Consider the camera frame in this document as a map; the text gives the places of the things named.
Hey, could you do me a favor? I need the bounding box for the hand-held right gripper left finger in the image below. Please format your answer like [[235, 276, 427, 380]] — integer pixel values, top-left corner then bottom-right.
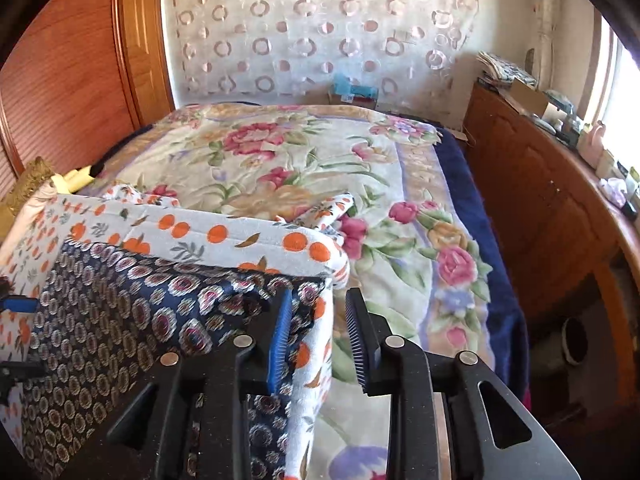
[[107, 287, 301, 480]]

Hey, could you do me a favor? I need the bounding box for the stack of printed cloths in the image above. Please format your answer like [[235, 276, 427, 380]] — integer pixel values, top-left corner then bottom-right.
[[475, 51, 538, 86]]

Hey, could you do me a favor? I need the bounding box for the sheer circle pattern curtain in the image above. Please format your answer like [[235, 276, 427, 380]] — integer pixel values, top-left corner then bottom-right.
[[160, 0, 531, 111]]

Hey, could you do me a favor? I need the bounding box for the navy medallion print pajama top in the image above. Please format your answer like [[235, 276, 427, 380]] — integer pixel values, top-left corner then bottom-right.
[[20, 240, 331, 480]]

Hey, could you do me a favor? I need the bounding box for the round bowl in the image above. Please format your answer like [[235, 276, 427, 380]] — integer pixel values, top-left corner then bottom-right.
[[560, 317, 591, 366]]

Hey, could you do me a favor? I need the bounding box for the orange fruit print quilt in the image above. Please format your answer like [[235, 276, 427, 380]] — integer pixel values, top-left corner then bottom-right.
[[0, 182, 353, 480]]

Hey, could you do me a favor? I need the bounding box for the white folded cloth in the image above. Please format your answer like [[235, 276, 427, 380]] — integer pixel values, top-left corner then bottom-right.
[[15, 185, 60, 221]]

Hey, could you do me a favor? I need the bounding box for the wooden headboard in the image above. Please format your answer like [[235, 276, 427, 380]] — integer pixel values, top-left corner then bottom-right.
[[0, 0, 176, 196]]

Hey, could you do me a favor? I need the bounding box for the gold paisley cloth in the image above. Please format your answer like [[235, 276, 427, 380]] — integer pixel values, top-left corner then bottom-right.
[[0, 157, 56, 233]]

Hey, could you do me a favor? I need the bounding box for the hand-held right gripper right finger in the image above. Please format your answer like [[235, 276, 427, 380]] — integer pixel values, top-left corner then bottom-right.
[[345, 287, 581, 480]]

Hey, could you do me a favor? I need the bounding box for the yellow cloth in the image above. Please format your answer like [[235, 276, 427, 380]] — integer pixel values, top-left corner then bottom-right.
[[52, 165, 96, 193]]

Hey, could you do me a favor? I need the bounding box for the window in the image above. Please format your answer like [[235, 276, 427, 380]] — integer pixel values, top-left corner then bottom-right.
[[585, 20, 640, 161]]

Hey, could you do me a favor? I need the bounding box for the wooden cabinet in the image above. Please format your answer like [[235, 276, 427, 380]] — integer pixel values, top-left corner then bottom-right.
[[462, 82, 640, 341]]

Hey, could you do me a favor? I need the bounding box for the blue box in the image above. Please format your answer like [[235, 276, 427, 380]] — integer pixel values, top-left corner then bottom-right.
[[332, 74, 378, 103]]

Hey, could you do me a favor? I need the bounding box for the floral blanket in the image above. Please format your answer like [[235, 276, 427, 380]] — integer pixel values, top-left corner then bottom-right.
[[95, 102, 496, 480]]

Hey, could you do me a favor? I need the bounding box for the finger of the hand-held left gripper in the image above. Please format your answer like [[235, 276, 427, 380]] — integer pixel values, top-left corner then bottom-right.
[[0, 280, 40, 315], [0, 360, 47, 403]]

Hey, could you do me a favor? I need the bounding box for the navy blue blanket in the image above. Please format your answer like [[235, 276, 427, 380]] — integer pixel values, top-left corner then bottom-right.
[[435, 125, 531, 403]]

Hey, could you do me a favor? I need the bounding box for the cardboard box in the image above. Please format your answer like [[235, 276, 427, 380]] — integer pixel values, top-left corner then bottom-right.
[[510, 80, 551, 116]]

